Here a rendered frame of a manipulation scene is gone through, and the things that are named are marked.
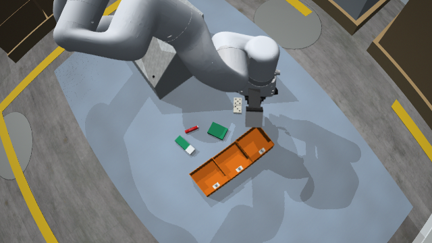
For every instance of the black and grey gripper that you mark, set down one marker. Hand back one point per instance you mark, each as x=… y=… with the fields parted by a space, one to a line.
x=267 y=91

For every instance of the orange three-compartment tray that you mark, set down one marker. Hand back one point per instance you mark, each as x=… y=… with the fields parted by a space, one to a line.
x=232 y=160

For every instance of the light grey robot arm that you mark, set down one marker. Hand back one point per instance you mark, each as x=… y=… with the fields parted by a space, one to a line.
x=127 y=35

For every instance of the white domino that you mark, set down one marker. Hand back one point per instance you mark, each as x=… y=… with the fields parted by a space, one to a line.
x=237 y=105

